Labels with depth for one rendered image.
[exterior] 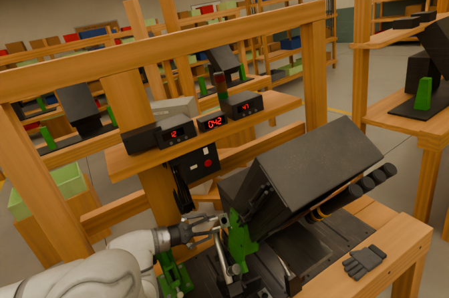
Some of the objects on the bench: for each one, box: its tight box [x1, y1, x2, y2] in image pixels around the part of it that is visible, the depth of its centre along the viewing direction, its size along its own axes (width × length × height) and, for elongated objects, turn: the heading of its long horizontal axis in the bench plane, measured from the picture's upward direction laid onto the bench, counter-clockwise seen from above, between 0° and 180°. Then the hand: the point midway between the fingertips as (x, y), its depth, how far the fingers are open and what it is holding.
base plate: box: [156, 208, 377, 298], centre depth 121 cm, size 42×110×2 cm, turn 140°
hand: (217, 222), depth 104 cm, fingers closed on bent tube, 3 cm apart
